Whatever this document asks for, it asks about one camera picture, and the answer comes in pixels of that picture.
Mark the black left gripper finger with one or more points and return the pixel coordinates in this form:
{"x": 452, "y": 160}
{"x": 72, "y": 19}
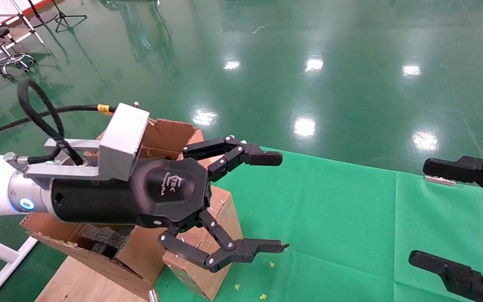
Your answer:
{"x": 245, "y": 249}
{"x": 262, "y": 158}

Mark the black round-base stand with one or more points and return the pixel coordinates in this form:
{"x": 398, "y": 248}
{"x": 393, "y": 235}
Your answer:
{"x": 42, "y": 17}

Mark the white metal rack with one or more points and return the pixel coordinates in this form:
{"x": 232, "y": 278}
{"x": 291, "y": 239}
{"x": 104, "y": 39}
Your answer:
{"x": 23, "y": 21}

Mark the silver binder clip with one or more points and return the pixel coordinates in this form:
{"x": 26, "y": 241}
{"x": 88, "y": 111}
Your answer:
{"x": 439, "y": 180}
{"x": 153, "y": 295}

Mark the black tripod stand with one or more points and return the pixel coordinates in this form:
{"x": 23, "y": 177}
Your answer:
{"x": 63, "y": 19}

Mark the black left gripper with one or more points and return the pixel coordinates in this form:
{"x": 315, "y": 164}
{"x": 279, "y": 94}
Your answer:
{"x": 111, "y": 201}

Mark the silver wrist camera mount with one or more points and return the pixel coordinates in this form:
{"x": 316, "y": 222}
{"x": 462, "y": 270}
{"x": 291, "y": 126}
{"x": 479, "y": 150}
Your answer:
{"x": 122, "y": 138}

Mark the large open cardboard carton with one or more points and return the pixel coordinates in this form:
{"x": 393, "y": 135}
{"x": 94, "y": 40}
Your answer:
{"x": 141, "y": 256}

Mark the small brown cardboard box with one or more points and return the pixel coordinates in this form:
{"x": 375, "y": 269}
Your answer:
{"x": 224, "y": 214}

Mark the black foam block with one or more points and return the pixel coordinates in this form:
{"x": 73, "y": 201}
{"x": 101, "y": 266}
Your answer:
{"x": 103, "y": 237}

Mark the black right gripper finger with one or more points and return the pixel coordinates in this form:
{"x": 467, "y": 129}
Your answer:
{"x": 455, "y": 274}
{"x": 455, "y": 167}

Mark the green table cloth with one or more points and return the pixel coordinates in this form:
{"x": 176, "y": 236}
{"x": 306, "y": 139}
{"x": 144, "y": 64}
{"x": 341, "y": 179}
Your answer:
{"x": 342, "y": 226}

